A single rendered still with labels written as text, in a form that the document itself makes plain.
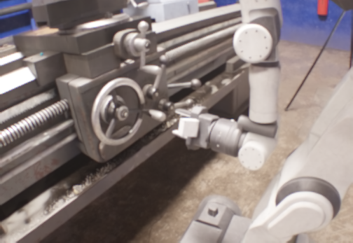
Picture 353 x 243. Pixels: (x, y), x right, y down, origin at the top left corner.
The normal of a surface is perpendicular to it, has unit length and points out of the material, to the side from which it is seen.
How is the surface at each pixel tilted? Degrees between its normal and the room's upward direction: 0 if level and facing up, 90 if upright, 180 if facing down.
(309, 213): 90
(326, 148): 90
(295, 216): 90
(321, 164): 90
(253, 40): 81
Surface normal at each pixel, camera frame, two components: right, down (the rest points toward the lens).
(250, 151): -0.60, 0.29
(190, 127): 0.40, 0.23
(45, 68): 0.80, 0.23
